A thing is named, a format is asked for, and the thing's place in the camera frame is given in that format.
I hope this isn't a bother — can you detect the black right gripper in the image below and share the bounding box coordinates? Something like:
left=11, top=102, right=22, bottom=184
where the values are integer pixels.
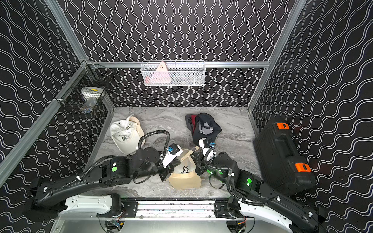
left=190, top=150, right=231, bottom=188

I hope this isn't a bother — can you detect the white baseball cap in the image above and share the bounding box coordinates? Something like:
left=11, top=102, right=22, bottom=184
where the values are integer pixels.
left=110, top=115, right=140, bottom=155

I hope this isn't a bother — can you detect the beige cap with black lettering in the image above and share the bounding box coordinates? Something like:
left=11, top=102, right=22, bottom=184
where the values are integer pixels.
left=168, top=146, right=201, bottom=189

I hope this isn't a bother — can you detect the cream baseball cap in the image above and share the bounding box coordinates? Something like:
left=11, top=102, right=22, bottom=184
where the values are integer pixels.
left=128, top=115, right=145, bottom=146

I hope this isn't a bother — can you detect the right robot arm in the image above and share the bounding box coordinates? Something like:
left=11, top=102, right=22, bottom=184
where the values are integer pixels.
left=194, top=151, right=326, bottom=233

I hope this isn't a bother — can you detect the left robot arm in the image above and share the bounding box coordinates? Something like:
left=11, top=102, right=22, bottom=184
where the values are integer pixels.
left=22, top=147, right=180, bottom=222

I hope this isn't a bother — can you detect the dark grey cap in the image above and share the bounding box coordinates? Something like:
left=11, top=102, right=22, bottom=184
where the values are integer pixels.
left=191, top=113, right=222, bottom=146

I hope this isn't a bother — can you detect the red and black cap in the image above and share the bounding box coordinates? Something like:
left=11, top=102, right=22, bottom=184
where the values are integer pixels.
left=185, top=114, right=198, bottom=137

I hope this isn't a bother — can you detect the black plastic tool case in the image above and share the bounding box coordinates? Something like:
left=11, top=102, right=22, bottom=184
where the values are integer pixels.
left=254, top=117, right=316, bottom=196

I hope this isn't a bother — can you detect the white item in black basket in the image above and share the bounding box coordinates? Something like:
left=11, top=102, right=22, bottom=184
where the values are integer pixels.
left=79, top=87, right=105, bottom=114

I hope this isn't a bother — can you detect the pink triangular card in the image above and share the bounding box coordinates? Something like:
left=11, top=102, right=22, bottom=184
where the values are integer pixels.
left=150, top=61, right=172, bottom=84

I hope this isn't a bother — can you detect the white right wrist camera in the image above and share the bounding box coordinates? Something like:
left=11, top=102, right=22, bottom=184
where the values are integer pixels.
left=199, top=138, right=217, bottom=161

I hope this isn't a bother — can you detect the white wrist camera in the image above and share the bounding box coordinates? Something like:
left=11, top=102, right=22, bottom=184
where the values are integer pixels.
left=199, top=138, right=217, bottom=161
left=162, top=143, right=183, bottom=168

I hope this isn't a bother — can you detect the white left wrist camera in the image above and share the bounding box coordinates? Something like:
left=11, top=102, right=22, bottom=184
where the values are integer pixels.
left=162, top=143, right=183, bottom=168

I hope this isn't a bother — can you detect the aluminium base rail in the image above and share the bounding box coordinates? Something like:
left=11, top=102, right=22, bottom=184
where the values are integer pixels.
left=108, top=199, right=244, bottom=221

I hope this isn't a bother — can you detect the white wire wall basket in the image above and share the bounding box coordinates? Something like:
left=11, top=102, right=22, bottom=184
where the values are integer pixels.
left=140, top=60, right=206, bottom=86

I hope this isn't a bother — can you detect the black wire mesh basket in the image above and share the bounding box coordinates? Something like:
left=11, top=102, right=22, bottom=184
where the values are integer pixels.
left=55, top=60, right=114, bottom=117

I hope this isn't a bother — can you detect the aluminium corner frame post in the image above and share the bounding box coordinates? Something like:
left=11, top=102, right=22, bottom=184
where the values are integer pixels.
left=45, top=0, right=88, bottom=62

